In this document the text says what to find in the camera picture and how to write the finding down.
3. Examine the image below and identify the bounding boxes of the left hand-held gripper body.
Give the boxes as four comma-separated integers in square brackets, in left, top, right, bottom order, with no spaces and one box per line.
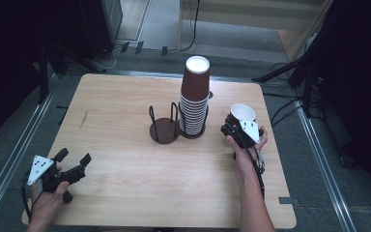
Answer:
[26,155,87,204]

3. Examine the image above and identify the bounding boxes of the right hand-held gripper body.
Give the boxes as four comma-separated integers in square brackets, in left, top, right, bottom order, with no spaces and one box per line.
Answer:
[219,119,265,149]

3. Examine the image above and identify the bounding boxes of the dark brown wire cup holder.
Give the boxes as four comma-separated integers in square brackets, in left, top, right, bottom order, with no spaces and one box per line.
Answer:
[177,101,211,140]
[148,101,181,145]

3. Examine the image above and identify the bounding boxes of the stack of brown paper cups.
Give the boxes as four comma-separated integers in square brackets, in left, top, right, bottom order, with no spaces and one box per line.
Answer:
[177,55,212,136]

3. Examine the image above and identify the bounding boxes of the person's right hand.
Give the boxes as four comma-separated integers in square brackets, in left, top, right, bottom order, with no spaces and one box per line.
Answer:
[225,126,269,177]

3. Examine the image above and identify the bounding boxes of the person's left hand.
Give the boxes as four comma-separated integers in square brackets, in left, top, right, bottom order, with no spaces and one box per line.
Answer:
[29,181,71,224]

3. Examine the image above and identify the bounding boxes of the black tripod stand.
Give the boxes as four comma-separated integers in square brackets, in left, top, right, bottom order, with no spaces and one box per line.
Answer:
[251,47,323,119]

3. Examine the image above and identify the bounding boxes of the grey tape patch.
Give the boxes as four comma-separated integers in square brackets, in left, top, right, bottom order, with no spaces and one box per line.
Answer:
[277,196,301,208]

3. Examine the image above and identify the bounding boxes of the light wooden platform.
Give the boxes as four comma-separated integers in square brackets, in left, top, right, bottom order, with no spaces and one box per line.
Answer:
[177,0,334,63]

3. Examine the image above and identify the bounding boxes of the black cabinet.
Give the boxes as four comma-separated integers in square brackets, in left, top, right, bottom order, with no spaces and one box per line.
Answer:
[76,0,124,62]

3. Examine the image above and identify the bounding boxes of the aluminium floor rail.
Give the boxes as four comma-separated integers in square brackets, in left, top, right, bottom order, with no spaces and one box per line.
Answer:
[0,73,59,220]
[293,104,357,232]

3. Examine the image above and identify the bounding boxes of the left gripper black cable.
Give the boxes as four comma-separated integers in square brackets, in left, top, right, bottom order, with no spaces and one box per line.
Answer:
[20,176,35,221]

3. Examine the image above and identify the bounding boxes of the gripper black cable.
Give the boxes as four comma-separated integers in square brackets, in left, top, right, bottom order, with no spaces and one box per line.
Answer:
[20,176,35,221]
[238,141,267,198]

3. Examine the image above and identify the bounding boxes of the black floor cables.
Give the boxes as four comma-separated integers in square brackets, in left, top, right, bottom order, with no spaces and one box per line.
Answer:
[262,62,303,128]

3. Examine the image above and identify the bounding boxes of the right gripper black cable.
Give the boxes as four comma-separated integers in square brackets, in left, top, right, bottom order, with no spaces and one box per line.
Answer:
[238,141,267,198]

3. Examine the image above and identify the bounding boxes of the black hanging cable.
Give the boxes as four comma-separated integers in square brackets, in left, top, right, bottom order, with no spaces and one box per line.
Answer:
[176,0,202,53]

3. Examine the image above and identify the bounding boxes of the white floor cable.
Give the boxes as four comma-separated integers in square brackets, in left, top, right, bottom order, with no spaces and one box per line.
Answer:
[100,47,124,72]

